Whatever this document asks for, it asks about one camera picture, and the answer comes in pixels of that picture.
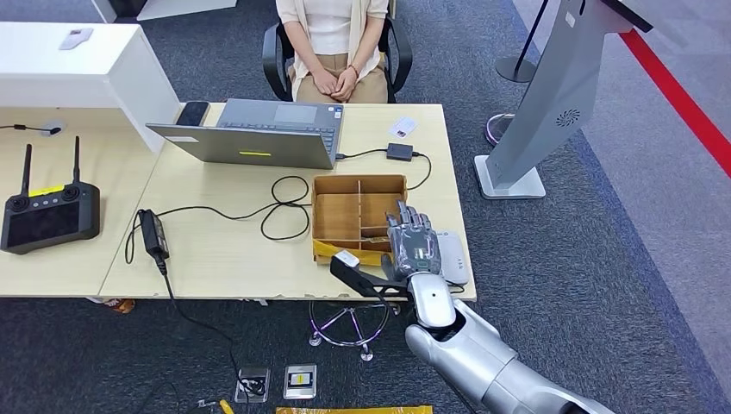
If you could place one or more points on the person's left hand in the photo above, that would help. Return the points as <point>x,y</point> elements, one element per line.
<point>347,85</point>

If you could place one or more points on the person's right hand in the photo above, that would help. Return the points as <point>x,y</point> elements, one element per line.
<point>324,81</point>

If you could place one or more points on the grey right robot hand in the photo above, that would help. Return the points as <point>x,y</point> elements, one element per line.
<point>416,248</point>

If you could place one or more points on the white ID card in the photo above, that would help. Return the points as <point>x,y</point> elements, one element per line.
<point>404,127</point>

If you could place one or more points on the cardboard divider box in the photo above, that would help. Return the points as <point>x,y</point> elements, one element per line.
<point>337,217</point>

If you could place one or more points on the person's right forearm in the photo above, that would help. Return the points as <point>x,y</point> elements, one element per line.
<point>300,48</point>

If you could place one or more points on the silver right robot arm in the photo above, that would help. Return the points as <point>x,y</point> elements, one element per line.
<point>474,354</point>

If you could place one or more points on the person's left forearm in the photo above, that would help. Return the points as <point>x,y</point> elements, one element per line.
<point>368,45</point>

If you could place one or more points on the white card reader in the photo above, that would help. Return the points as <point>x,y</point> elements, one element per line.
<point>454,260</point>

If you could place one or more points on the person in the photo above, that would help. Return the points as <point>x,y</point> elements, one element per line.
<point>331,34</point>

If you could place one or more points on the black office chair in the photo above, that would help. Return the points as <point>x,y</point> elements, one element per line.
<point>274,63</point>

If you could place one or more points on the small black adapter box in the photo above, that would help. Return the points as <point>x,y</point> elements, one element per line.
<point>400,151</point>

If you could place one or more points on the grey laptop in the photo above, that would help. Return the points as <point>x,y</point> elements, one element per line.
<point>254,146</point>

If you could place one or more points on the chrome stool base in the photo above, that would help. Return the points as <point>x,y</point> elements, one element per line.
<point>342,328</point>

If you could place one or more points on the black smartphone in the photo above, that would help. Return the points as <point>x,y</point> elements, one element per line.
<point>193,112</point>

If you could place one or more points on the white cabinet base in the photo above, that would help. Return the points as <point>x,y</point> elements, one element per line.
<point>183,8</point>

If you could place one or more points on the closed floor socket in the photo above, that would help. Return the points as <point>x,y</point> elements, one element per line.
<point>300,381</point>

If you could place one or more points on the open floor socket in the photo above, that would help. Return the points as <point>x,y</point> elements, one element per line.
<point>252,384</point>

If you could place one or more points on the grey kiosk stand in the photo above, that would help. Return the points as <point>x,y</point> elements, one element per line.
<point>562,85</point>

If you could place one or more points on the black laptop power brick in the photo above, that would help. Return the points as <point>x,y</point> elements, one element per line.
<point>154,233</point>

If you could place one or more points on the small white handheld device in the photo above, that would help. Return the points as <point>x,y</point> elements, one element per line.
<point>75,38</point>

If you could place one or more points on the white counter block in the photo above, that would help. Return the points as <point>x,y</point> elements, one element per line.
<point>68,74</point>

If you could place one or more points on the grey desk grommet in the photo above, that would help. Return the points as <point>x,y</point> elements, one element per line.
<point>53,124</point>

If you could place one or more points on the orange snack wrapper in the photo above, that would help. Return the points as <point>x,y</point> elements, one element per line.
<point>123,304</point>

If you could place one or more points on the red barrier belt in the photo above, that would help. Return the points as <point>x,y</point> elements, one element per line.
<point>674,94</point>

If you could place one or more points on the black antenna remote controller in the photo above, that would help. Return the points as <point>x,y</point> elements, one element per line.
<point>49,222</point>

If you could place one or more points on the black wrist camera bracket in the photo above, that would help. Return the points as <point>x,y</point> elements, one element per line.
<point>368,281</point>

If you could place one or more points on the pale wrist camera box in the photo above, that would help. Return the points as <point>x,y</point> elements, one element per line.
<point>346,259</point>

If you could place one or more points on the black stanchion post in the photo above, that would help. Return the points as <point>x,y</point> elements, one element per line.
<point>516,70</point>

